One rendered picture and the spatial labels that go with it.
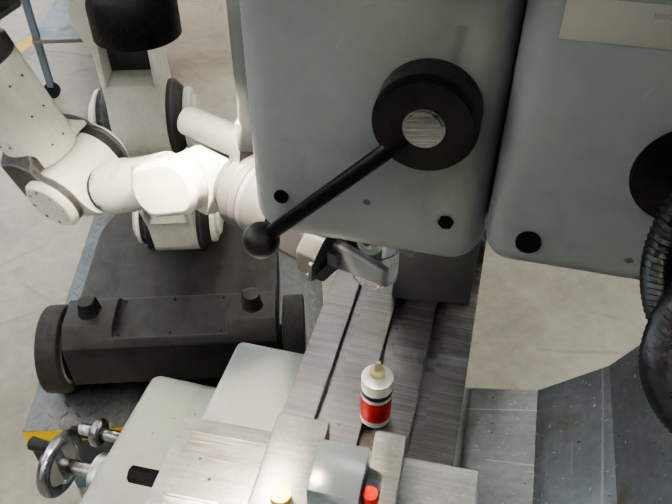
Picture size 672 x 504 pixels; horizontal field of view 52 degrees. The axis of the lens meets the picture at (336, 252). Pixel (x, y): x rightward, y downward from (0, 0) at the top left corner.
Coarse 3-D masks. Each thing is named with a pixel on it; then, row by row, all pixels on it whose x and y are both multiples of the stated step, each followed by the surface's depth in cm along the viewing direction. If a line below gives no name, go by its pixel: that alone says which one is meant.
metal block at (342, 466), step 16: (320, 448) 70; (336, 448) 70; (352, 448) 70; (368, 448) 70; (320, 464) 68; (336, 464) 68; (352, 464) 68; (320, 480) 67; (336, 480) 67; (352, 480) 67; (320, 496) 67; (336, 496) 66; (352, 496) 66
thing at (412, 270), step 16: (480, 240) 97; (400, 256) 100; (416, 256) 100; (432, 256) 100; (464, 256) 99; (400, 272) 103; (416, 272) 102; (432, 272) 102; (448, 272) 101; (464, 272) 101; (400, 288) 105; (416, 288) 104; (432, 288) 104; (448, 288) 103; (464, 288) 103
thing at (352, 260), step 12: (336, 240) 67; (336, 252) 67; (348, 252) 66; (360, 252) 66; (336, 264) 67; (348, 264) 67; (360, 264) 66; (372, 264) 65; (360, 276) 67; (372, 276) 66; (384, 276) 65
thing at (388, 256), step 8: (360, 248) 66; (368, 248) 65; (376, 248) 65; (384, 248) 65; (392, 248) 66; (376, 256) 66; (384, 256) 66; (392, 256) 67; (384, 264) 67; (392, 264) 67; (392, 272) 68; (360, 280) 69; (392, 280) 69; (376, 288) 69
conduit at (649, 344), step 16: (656, 224) 35; (656, 240) 35; (656, 256) 36; (640, 272) 37; (656, 272) 36; (640, 288) 38; (656, 288) 37; (656, 304) 31; (656, 320) 31; (656, 336) 31; (640, 352) 33; (656, 352) 32; (640, 368) 34; (656, 368) 32; (656, 384) 33; (656, 400) 34
